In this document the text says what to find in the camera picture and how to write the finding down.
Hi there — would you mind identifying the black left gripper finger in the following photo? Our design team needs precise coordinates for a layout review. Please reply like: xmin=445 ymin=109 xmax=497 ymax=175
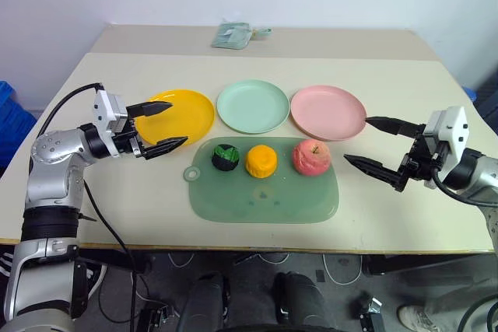
xmin=126 ymin=100 xmax=174 ymax=119
xmin=141 ymin=135 xmax=189 ymax=161

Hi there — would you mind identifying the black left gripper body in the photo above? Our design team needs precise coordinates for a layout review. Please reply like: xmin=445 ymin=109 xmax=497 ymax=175
xmin=111 ymin=117 xmax=148 ymax=159

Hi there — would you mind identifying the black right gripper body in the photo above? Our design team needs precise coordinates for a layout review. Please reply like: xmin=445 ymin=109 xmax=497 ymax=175
xmin=396 ymin=123 xmax=449 ymax=194

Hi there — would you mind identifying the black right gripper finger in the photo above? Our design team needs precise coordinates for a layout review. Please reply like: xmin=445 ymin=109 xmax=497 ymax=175
xmin=365 ymin=115 xmax=427 ymax=139
xmin=342 ymin=153 xmax=410 ymax=193

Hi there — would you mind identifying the yellow plate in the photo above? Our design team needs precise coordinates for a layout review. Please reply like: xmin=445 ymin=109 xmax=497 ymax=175
xmin=134 ymin=89 xmax=216 ymax=148

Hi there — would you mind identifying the dark green avocado toy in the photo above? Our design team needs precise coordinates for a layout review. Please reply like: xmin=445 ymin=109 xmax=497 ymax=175
xmin=210 ymin=143 xmax=240 ymax=173

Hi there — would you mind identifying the pink plate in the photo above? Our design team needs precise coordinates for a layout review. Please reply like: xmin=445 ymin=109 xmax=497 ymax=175
xmin=289 ymin=84 xmax=368 ymax=143

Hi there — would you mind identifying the mint green plate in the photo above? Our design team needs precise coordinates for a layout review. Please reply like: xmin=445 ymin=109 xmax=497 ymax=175
xmin=216 ymin=79 xmax=291 ymax=135

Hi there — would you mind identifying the orange toy fruit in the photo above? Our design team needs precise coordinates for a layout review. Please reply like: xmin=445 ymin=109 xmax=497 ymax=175
xmin=244 ymin=144 xmax=279 ymax=179

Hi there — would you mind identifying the red toy apple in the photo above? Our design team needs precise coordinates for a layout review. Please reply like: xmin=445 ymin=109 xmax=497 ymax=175
xmin=292 ymin=138 xmax=332 ymax=176

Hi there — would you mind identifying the teal fabric pouch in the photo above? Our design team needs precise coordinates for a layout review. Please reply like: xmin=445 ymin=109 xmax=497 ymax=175
xmin=210 ymin=21 xmax=273 ymax=51

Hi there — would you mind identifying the translucent green cutting mat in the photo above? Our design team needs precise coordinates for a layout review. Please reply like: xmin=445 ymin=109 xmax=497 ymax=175
xmin=183 ymin=135 xmax=340 ymax=225

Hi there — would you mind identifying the blue plastic crate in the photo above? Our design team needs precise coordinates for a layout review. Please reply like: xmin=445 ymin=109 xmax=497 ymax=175
xmin=0 ymin=79 xmax=38 ymax=163

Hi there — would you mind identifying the dark rounded shape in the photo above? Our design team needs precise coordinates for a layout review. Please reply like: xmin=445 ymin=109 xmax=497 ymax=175
xmin=181 ymin=271 xmax=231 ymax=332
xmin=271 ymin=271 xmax=332 ymax=332

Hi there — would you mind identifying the white shoe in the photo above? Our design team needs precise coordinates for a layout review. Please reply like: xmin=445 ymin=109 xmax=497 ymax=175
xmin=397 ymin=304 xmax=441 ymax=332

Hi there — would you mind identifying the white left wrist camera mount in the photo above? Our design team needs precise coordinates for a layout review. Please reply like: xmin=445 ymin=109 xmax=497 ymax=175
xmin=92 ymin=89 xmax=129 ymax=157

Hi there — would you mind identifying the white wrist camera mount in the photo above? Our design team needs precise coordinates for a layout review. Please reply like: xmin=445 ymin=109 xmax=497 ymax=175
xmin=423 ymin=105 xmax=469 ymax=155
xmin=92 ymin=89 xmax=129 ymax=157

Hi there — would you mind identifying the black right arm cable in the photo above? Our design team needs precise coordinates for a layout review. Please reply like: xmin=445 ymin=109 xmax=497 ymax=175
xmin=430 ymin=169 xmax=498 ymax=208

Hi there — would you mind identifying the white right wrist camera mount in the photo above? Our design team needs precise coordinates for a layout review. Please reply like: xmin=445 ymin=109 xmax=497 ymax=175
xmin=423 ymin=105 xmax=469 ymax=155

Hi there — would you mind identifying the white floor cable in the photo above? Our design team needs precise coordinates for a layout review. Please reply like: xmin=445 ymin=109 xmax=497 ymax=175
xmin=167 ymin=252 xmax=195 ymax=269
xmin=321 ymin=253 xmax=363 ymax=285

